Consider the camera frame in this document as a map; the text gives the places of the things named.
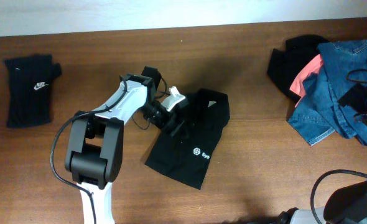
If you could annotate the black t-shirt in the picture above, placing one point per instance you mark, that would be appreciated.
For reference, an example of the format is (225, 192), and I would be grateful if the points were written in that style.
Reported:
(185, 157)

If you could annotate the pink paper tag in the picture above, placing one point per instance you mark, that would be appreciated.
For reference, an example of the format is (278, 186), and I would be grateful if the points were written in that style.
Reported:
(312, 68)

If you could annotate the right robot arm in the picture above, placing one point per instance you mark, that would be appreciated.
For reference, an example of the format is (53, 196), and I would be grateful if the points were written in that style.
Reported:
(261, 169)

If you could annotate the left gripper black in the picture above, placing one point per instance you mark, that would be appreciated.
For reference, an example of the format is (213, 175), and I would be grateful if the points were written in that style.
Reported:
(173, 125)

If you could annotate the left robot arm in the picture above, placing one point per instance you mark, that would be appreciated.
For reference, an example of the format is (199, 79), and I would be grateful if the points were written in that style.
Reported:
(95, 148)

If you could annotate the black Nike sock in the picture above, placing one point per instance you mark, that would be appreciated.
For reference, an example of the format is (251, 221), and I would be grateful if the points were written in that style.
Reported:
(30, 85)

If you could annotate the blue denim jeans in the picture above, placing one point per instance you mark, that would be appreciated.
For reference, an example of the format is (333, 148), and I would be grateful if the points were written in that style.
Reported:
(322, 110)

